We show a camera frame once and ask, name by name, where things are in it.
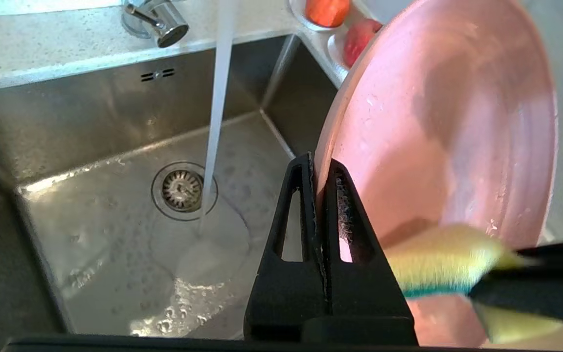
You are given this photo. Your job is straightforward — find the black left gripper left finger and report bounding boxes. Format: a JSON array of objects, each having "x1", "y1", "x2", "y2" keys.
[{"x1": 244, "y1": 152, "x2": 329, "y2": 344}]

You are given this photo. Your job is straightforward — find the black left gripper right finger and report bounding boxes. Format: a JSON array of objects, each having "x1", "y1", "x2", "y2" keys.
[{"x1": 323, "y1": 159, "x2": 419, "y2": 346}]

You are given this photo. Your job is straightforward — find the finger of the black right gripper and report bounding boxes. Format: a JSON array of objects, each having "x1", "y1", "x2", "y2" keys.
[{"x1": 467, "y1": 238, "x2": 563, "y2": 329}]

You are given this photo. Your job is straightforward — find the yellow fish-shaped sponge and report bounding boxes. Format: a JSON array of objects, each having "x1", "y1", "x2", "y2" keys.
[{"x1": 383, "y1": 223, "x2": 563, "y2": 346}]

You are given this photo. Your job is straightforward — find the pink round plate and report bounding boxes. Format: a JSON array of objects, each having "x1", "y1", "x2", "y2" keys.
[{"x1": 313, "y1": 0, "x2": 560, "y2": 348}]

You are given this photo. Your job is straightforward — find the stainless steel sink basin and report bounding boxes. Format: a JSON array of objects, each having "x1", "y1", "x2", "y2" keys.
[{"x1": 0, "y1": 30, "x2": 341, "y2": 343}]

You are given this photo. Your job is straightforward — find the running tap water stream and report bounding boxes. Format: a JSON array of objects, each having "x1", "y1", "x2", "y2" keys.
[{"x1": 197, "y1": 0, "x2": 239, "y2": 236}]

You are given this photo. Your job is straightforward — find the small white dish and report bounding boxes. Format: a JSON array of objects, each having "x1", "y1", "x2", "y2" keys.
[
  {"x1": 289, "y1": 0, "x2": 356, "y2": 33},
  {"x1": 327, "y1": 32, "x2": 360, "y2": 75}
]

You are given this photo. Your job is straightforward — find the red apple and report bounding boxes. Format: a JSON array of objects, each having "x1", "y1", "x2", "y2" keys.
[{"x1": 343, "y1": 19, "x2": 383, "y2": 68}]

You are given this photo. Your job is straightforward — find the chrome kitchen faucet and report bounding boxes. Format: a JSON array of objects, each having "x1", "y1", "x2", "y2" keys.
[{"x1": 121, "y1": 0, "x2": 190, "y2": 48}]

